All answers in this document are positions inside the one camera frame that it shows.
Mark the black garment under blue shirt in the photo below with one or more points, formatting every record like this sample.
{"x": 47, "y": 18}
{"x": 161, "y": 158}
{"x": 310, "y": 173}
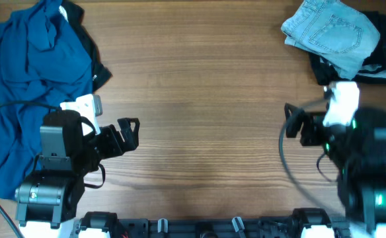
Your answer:
{"x": 75, "y": 15}

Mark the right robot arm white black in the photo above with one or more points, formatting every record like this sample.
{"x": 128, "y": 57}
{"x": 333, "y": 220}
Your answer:
{"x": 359, "y": 153}

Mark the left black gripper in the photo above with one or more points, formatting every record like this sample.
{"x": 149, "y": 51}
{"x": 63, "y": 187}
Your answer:
{"x": 131, "y": 136}

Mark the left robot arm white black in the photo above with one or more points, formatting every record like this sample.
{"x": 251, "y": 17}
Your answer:
{"x": 48, "y": 197}

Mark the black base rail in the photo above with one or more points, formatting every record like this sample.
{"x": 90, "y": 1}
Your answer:
{"x": 304, "y": 222}

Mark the light blue denim shorts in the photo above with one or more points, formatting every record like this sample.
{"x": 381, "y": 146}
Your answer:
{"x": 340, "y": 34}

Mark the folded black garment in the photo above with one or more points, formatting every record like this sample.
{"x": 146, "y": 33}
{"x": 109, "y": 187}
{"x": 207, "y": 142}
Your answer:
{"x": 373, "y": 70}

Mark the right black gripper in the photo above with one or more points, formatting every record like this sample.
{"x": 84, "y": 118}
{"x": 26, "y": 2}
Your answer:
{"x": 307, "y": 129}

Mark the dark blue shirt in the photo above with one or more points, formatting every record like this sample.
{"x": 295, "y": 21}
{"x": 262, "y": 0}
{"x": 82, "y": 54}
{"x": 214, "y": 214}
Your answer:
{"x": 42, "y": 62}

